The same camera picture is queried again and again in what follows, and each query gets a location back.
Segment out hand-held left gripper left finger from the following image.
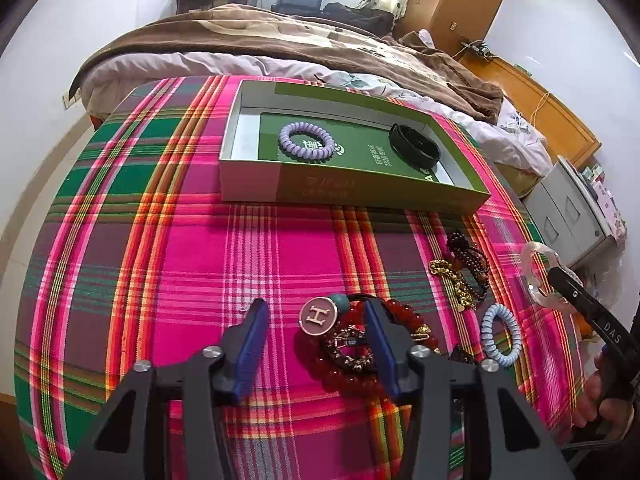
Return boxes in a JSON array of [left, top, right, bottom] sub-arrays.
[[65, 298, 271, 480]]

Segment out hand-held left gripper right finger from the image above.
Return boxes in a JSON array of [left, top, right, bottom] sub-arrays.
[[364, 300, 576, 480]]

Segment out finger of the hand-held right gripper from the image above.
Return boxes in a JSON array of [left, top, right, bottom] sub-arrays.
[[547, 266, 640, 361]]

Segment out dark rhinestone bracelet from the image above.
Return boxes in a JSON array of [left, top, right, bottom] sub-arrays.
[[320, 326, 385, 372]]

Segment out red bead bracelet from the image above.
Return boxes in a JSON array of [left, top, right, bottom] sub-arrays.
[[306, 298, 442, 401]]

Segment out translucent white scalloped bracelet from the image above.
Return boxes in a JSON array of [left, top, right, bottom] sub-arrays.
[[521, 241, 586, 317]]

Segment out gold chain bracelet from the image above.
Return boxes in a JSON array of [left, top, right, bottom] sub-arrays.
[[429, 258, 478, 312]]

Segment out light blue spiral hair tie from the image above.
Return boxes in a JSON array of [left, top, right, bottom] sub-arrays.
[[480, 303, 522, 367]]

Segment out dark garnet bead bracelet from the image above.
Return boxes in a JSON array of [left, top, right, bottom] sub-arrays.
[[446, 229, 491, 303]]

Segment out green cardboard box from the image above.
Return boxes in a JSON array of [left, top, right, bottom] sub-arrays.
[[218, 78, 492, 217]]

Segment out person's right hand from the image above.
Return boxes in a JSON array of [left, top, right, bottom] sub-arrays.
[[571, 357, 640, 432]]

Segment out grey metal filing cabinet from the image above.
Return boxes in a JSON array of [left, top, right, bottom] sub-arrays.
[[522, 156, 619, 270]]

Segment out floral printed box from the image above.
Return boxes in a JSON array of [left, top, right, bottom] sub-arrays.
[[589, 169, 629, 242]]

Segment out pink green plaid cloth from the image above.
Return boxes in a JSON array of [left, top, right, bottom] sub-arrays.
[[14, 75, 588, 480]]

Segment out wooden desk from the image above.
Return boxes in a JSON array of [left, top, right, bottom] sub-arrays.
[[457, 52, 602, 172]]

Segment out bed with brown blanket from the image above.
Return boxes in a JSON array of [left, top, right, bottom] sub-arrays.
[[82, 51, 554, 178]]

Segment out brown blanket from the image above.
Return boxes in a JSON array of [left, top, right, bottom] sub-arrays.
[[70, 4, 504, 126]]

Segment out dark bag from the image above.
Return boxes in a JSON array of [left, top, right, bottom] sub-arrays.
[[321, 2, 397, 37]]

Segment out wooden wardrobe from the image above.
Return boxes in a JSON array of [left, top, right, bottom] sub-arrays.
[[394, 0, 516, 57]]

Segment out black leather bracelet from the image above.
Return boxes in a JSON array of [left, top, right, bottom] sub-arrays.
[[389, 123, 443, 170]]

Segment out purple spiral hair tie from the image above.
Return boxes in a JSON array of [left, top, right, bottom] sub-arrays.
[[278, 121, 337, 160]]

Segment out power strip with cables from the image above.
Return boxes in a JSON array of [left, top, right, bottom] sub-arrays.
[[459, 37, 495, 62]]

